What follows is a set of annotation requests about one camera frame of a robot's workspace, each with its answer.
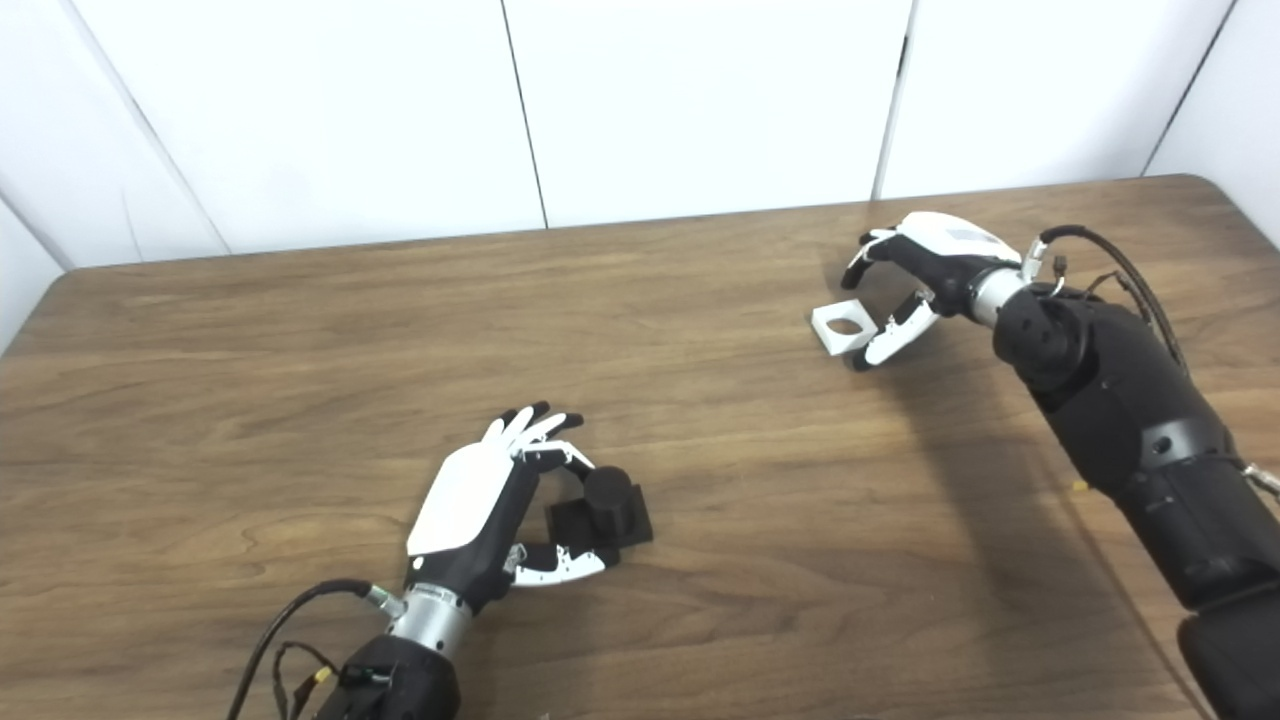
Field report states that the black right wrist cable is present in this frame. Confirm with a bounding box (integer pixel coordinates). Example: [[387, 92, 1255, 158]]
[[1022, 225, 1280, 497]]

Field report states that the thin wire with yellow connector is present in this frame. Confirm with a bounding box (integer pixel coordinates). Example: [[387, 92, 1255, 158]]
[[272, 640, 341, 720]]

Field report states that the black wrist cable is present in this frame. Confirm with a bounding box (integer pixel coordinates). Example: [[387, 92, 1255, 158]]
[[228, 578, 406, 720], [1022, 225, 1280, 497]]

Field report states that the thin black wire bundle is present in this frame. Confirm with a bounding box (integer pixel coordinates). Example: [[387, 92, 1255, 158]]
[[1048, 256, 1151, 321]]

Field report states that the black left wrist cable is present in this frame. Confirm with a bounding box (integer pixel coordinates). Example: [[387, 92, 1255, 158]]
[[228, 578, 406, 720]]

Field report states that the black peg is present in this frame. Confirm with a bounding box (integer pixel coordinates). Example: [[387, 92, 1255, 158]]
[[545, 466, 655, 549]]

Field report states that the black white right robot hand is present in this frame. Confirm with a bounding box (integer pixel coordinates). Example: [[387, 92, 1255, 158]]
[[840, 211, 1023, 373]]

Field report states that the white square piece with hole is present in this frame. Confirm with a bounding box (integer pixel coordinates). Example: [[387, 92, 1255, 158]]
[[811, 301, 879, 357]]

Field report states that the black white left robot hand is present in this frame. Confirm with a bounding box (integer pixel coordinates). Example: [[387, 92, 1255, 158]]
[[404, 401, 621, 613]]

